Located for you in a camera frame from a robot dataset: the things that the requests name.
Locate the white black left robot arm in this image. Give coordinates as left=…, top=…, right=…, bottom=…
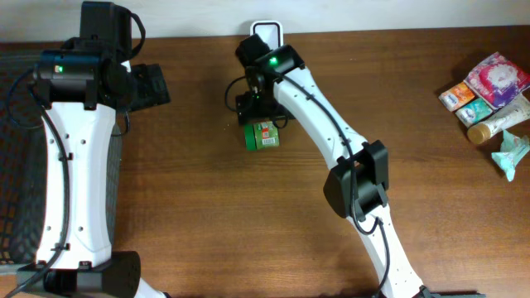
left=15, top=1, right=171, bottom=297

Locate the cream tube gold cap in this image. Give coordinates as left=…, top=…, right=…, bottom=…
left=467, top=94, right=529, bottom=145

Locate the brown lid sauce jar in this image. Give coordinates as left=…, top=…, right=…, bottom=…
left=243, top=121, right=280, bottom=151

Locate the red purple pad package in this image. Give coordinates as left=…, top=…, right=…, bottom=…
left=464, top=52, right=529, bottom=110

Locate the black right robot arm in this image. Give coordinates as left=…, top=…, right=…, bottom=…
left=234, top=34, right=431, bottom=297

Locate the grey plastic mesh basket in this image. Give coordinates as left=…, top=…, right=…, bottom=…
left=1, top=50, right=122, bottom=272

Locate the mint green wipes pack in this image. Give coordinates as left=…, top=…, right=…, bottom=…
left=491, top=130, right=529, bottom=182

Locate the teal tissue pack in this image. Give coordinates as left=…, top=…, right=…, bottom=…
left=455, top=99, right=493, bottom=127

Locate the orange tissue pack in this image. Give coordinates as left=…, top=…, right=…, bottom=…
left=439, top=82, right=475, bottom=112

